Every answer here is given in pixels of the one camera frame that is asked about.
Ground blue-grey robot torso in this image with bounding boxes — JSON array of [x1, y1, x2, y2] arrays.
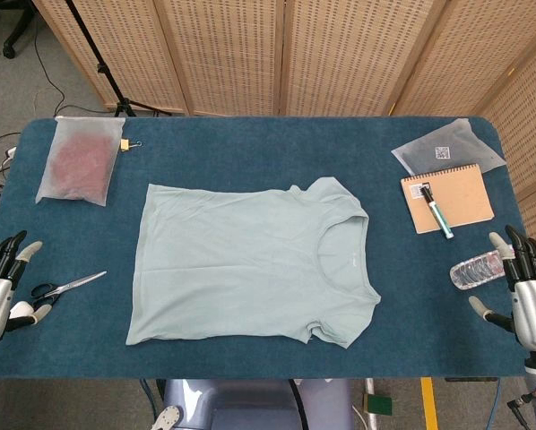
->
[[151, 378, 354, 430]]

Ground wooden woven folding screen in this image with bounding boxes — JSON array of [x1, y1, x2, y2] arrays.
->
[[32, 0, 536, 252]]

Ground black office chair base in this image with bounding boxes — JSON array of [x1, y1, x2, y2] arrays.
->
[[0, 0, 34, 59]]

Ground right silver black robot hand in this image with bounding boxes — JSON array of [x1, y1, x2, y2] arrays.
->
[[469, 225, 536, 350]]

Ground yellow floor tape strip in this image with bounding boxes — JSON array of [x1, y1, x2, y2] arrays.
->
[[419, 377, 439, 430]]

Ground grey frosted bag QR label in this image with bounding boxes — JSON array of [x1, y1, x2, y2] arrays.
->
[[391, 118, 506, 176]]

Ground pale green T-shirt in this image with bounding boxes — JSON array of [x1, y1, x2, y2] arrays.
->
[[125, 176, 382, 348]]

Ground kraft spiral notebook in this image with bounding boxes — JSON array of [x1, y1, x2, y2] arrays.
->
[[400, 163, 495, 235]]

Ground clear plastic water bottle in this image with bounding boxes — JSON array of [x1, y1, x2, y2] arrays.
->
[[449, 250, 507, 291]]

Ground green block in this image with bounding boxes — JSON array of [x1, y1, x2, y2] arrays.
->
[[367, 393, 393, 416]]

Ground black-handled scissors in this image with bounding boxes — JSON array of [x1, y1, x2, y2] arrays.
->
[[30, 271, 108, 311]]

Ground black tripod stand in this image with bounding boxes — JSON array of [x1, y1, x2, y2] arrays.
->
[[64, 0, 170, 118]]

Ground black floor cable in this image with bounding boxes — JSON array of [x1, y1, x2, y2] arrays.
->
[[33, 17, 117, 118]]

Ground black green marker pen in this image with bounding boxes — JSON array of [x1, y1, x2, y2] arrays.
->
[[419, 184, 454, 240]]

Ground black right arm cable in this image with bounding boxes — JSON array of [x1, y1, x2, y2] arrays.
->
[[506, 392, 536, 409]]

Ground blue carpet table cover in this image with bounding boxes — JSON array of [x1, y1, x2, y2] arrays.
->
[[0, 116, 536, 382]]

